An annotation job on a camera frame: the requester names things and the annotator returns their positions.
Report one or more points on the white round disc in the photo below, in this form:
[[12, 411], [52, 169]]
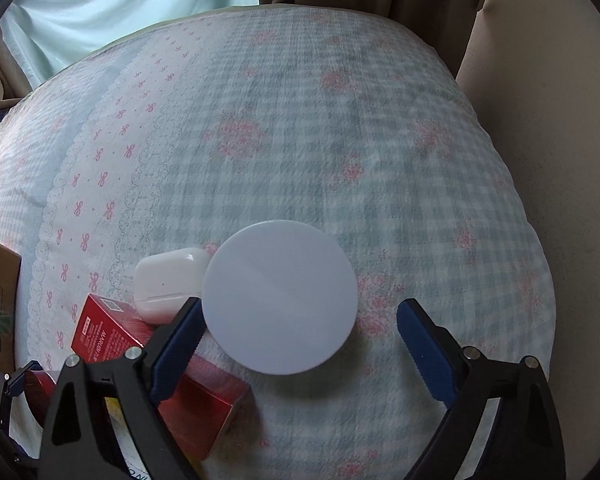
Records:
[[280, 295]]

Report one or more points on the small red object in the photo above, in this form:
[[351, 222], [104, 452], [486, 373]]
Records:
[[37, 395]]

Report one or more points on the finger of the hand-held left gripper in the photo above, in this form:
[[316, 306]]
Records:
[[22, 379]]

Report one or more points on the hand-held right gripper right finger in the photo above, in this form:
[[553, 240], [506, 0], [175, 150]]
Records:
[[425, 347]]

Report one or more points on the white printed packet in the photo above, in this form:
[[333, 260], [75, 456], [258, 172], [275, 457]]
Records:
[[125, 440]]

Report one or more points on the white earbuds case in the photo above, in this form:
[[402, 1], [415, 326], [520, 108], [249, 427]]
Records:
[[165, 275]]

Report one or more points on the light blue sheer curtain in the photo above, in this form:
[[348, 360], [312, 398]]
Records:
[[105, 5]]

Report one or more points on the checked floral blanket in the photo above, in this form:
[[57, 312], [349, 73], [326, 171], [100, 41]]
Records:
[[330, 160]]

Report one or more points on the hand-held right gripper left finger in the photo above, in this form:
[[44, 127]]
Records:
[[176, 355]]

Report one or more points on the red rectangular box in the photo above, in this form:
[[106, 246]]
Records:
[[105, 330]]

